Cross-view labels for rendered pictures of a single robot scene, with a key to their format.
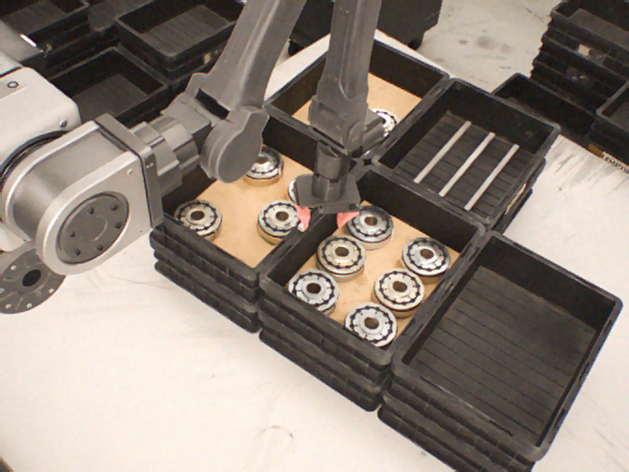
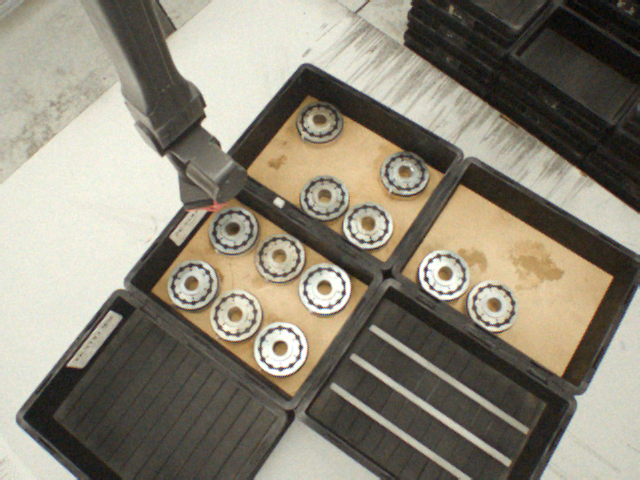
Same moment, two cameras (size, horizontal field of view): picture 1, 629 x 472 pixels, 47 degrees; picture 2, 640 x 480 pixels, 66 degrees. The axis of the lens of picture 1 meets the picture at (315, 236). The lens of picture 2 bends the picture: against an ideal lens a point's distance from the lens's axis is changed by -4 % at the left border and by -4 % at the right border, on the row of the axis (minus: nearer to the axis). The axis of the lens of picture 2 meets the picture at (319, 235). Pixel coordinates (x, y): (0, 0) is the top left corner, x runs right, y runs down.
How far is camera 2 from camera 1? 115 cm
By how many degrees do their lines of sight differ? 46
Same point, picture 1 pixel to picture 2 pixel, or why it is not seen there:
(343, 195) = (189, 185)
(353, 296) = (238, 273)
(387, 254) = (294, 310)
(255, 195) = (366, 175)
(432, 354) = (171, 348)
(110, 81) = (623, 81)
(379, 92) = (566, 312)
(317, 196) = not seen: hidden behind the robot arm
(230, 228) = (319, 156)
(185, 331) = not seen: hidden behind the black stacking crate
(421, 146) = (472, 363)
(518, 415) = (104, 425)
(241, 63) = not seen: outside the picture
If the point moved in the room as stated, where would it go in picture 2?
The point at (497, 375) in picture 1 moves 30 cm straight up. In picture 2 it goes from (146, 412) to (71, 413)
